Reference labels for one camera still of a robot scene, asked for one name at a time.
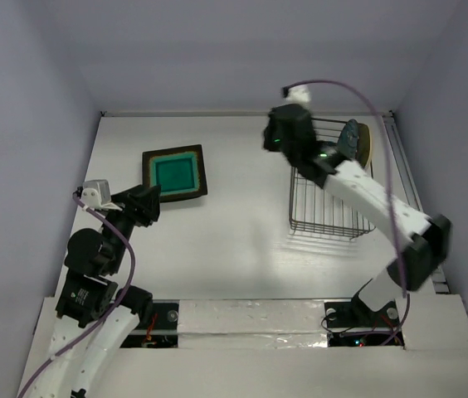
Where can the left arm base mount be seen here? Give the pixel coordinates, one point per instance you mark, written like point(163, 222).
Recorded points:
point(167, 316)

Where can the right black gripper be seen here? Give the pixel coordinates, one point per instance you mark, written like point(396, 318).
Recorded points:
point(274, 135)

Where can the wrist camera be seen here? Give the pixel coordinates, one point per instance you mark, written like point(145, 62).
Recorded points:
point(299, 94)
point(95, 194)

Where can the metal rail on right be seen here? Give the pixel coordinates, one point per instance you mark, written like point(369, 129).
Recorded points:
point(438, 278)

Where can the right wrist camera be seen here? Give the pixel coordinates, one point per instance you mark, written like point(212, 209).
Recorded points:
point(299, 94)

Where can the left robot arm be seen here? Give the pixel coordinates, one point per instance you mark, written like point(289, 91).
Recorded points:
point(98, 306)

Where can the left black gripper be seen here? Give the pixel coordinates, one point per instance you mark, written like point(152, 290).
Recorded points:
point(140, 202)

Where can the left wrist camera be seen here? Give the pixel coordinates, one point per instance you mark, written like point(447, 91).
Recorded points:
point(95, 194)

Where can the tan round plate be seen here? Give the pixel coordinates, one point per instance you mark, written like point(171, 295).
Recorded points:
point(365, 146)

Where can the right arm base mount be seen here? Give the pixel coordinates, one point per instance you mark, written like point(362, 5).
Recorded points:
point(345, 315)

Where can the wire dish rack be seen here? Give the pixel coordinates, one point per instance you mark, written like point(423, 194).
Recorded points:
point(313, 212)

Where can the teal square plate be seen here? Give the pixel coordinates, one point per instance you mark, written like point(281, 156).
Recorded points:
point(180, 172)

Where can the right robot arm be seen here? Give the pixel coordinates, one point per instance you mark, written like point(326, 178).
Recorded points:
point(421, 242)

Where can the dark patterned round plate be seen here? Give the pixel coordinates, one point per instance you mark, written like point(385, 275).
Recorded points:
point(348, 139)

